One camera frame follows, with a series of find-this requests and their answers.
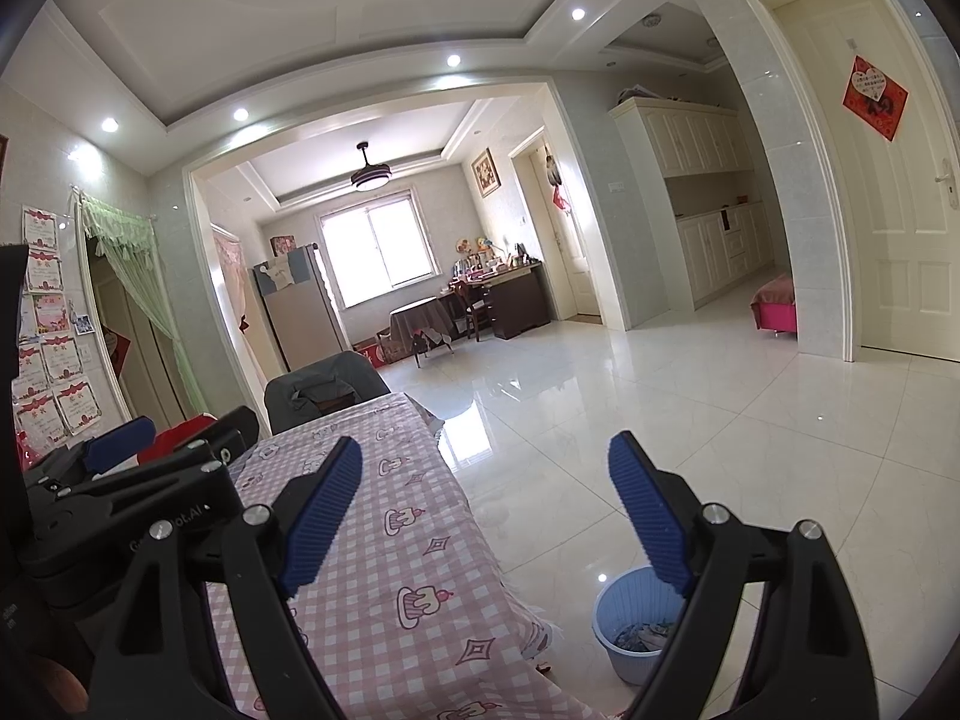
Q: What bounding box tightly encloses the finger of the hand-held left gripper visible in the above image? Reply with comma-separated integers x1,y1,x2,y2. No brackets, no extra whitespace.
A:
52,405,261,503
26,418,157,485

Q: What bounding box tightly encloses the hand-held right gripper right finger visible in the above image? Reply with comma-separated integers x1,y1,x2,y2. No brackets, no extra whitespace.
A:
607,431,878,720

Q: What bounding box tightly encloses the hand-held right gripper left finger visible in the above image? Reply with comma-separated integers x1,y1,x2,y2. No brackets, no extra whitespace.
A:
90,435,365,720

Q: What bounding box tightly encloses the blue plastic bin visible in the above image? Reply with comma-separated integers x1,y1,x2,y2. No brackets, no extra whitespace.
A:
592,566,706,687

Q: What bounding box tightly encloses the red chair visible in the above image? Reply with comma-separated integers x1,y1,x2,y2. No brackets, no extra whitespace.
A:
139,424,218,466

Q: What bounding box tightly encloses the pink checked tablecloth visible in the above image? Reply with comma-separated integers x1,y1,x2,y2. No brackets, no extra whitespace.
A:
202,392,601,720

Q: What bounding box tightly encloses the dark grey chair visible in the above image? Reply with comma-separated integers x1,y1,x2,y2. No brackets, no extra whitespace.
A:
264,350,392,436

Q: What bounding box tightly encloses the silver fridge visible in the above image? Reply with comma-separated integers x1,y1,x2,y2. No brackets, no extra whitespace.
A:
251,242,347,374

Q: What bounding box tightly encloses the green lace curtain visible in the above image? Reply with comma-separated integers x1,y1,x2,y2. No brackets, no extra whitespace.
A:
79,191,207,410

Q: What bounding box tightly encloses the round table with dark cloth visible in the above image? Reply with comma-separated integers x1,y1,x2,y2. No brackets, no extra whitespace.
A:
388,296,460,361

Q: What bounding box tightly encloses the white framed window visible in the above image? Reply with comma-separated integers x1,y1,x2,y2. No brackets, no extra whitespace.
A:
319,191,440,308

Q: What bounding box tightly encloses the pink stool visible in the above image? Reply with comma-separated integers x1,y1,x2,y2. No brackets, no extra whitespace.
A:
750,274,797,338

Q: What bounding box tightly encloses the dark wooden desk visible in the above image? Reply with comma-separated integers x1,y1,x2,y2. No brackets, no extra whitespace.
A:
448,262,554,340

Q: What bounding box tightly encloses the dark wooden chair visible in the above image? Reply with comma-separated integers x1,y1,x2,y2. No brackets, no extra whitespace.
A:
450,285,488,342

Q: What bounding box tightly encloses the cream panel door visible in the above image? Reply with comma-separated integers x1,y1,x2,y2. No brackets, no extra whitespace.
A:
772,0,960,365
525,146,582,320

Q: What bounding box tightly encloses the cream built-in cabinet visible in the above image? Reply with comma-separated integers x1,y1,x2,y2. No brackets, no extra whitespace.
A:
607,96,777,312

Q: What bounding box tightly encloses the ceiling fan lamp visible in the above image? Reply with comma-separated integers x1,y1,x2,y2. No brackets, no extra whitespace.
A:
350,141,392,192

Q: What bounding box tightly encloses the wall of certificates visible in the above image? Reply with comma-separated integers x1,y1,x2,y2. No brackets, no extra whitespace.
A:
11,202,102,451

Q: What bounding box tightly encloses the framed wall picture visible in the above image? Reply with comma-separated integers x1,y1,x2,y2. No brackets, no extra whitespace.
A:
470,148,502,198

